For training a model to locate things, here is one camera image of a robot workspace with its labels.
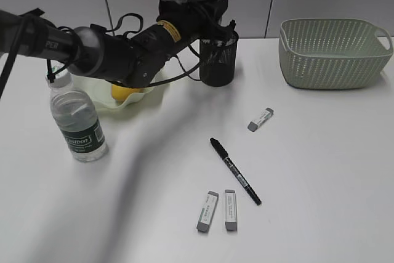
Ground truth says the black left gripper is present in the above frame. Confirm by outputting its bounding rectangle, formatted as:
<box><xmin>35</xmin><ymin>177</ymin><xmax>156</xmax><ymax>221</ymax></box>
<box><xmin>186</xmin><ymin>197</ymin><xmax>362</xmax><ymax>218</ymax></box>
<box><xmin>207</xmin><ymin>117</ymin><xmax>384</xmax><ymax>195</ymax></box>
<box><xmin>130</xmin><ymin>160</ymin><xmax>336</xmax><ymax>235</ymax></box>
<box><xmin>156</xmin><ymin>0</ymin><xmax>236</xmax><ymax>47</ymax></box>

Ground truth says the yellow mango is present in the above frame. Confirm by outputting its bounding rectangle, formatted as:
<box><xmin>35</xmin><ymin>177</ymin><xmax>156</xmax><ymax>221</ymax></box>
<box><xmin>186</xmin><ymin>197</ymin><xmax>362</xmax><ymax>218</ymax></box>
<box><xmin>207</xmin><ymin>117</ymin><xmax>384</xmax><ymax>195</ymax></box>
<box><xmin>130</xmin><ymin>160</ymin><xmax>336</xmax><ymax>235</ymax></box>
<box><xmin>111</xmin><ymin>84</ymin><xmax>143</xmax><ymax>102</ymax></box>

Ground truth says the black marker pen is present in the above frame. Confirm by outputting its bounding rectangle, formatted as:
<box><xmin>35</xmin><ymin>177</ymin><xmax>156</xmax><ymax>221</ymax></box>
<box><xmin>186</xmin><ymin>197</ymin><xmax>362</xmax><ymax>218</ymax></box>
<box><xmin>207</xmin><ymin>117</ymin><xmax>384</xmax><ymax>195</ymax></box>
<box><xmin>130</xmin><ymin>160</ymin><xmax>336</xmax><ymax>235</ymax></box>
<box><xmin>210</xmin><ymin>138</ymin><xmax>262</xmax><ymax>206</ymax></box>

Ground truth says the clear Cestbon water bottle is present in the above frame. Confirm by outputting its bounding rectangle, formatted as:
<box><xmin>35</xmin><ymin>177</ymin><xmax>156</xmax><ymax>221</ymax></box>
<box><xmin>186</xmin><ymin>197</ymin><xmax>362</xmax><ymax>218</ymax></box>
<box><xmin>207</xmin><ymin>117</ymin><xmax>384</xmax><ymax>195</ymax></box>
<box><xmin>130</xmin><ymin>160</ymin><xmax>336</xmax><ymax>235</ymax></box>
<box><xmin>48</xmin><ymin>70</ymin><xmax>108</xmax><ymax>162</ymax></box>

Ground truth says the grey white eraser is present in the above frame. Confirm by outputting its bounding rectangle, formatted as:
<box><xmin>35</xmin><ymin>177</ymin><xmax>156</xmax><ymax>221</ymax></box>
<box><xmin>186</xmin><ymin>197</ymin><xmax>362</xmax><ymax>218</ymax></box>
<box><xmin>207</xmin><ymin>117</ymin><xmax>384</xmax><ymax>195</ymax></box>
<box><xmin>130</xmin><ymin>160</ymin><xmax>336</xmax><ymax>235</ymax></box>
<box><xmin>196</xmin><ymin>191</ymin><xmax>219</xmax><ymax>233</ymax></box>
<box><xmin>247</xmin><ymin>108</ymin><xmax>274</xmax><ymax>132</ymax></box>
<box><xmin>224</xmin><ymin>189</ymin><xmax>238</xmax><ymax>232</ymax></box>

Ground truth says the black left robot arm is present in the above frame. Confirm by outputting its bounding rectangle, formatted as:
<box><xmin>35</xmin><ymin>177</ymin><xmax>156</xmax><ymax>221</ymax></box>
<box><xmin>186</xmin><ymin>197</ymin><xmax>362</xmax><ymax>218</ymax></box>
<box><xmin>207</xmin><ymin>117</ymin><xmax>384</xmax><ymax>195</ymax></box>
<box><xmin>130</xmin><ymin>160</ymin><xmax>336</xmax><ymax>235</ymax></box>
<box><xmin>1</xmin><ymin>0</ymin><xmax>235</xmax><ymax>88</ymax></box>

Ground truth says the black mesh pen holder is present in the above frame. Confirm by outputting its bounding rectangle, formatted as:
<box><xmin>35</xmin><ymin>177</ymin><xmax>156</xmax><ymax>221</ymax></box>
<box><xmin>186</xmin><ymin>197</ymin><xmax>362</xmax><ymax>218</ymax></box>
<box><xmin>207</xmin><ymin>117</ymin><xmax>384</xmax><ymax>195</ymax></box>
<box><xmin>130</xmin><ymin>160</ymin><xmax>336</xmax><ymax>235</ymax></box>
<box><xmin>199</xmin><ymin>31</ymin><xmax>239</xmax><ymax>87</ymax></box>

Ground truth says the pale green plastic basket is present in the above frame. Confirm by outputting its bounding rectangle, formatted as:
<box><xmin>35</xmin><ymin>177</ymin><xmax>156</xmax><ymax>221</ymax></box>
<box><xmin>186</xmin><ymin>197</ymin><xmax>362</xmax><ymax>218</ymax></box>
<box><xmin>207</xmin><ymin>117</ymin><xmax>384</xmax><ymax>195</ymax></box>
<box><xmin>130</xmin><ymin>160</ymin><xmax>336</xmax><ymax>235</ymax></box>
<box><xmin>278</xmin><ymin>18</ymin><xmax>393</xmax><ymax>90</ymax></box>

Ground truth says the pale green wavy plate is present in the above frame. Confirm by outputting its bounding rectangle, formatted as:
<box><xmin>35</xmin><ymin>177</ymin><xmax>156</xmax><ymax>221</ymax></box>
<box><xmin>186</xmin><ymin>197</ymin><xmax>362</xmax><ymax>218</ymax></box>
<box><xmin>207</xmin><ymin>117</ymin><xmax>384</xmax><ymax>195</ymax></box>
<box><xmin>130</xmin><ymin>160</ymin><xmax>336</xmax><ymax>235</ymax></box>
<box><xmin>71</xmin><ymin>75</ymin><xmax>169</xmax><ymax>113</ymax></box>

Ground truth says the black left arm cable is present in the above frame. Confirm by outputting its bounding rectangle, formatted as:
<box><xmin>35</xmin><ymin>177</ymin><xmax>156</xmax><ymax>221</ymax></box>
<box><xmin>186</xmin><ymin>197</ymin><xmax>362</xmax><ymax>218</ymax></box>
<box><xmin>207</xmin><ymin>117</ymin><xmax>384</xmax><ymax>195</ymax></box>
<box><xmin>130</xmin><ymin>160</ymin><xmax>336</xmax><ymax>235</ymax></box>
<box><xmin>110</xmin><ymin>13</ymin><xmax>235</xmax><ymax>88</ymax></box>

